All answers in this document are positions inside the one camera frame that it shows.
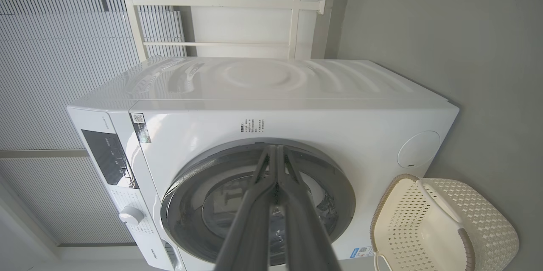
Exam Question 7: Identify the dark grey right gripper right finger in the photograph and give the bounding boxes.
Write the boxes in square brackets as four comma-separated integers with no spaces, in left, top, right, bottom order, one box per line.
[276,146,342,271]

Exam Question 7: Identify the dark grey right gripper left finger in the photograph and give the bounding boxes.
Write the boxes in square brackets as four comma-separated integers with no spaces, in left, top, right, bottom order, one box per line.
[214,146,278,271]

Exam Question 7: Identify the round black glass washer door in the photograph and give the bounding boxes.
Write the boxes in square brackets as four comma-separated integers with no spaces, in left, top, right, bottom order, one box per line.
[160,137,357,267]

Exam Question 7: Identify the white front-load washing machine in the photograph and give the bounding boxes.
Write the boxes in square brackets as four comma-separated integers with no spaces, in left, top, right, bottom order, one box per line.
[67,56,460,271]

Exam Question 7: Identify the cream perforated laundry basket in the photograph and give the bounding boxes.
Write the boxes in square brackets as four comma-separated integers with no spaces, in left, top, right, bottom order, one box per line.
[370,173,520,271]

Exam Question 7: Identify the blue energy label sticker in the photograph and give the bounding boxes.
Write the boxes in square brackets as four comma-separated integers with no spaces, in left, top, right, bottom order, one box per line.
[351,246,375,260]

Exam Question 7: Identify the white detergent drawer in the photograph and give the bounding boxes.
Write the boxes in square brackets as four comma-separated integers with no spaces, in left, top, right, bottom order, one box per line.
[146,237,185,271]

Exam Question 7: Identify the white washer control knob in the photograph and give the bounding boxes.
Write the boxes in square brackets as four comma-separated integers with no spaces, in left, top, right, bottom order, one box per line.
[119,206,145,226]

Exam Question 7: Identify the round white filter cover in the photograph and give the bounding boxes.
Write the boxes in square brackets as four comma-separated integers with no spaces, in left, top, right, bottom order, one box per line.
[397,130,441,169]

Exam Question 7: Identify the black QR code sticker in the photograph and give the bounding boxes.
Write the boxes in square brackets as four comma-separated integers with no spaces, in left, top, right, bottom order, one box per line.
[129,112,152,143]

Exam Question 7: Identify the black washer control display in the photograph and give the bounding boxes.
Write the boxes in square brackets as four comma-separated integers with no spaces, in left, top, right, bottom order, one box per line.
[81,129,140,190]

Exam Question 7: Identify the white metal railing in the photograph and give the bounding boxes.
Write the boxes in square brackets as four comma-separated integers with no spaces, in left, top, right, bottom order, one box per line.
[117,0,326,61]

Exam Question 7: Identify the white slatted blinds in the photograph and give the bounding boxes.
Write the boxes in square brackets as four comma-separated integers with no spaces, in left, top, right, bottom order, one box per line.
[0,0,187,244]

